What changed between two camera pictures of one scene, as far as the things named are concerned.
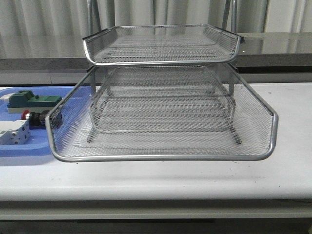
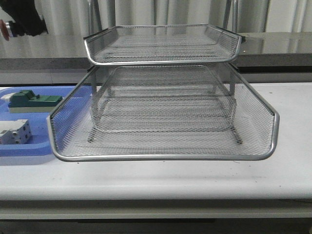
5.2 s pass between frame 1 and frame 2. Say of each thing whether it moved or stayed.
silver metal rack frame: stayed
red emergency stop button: moved
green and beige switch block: stayed
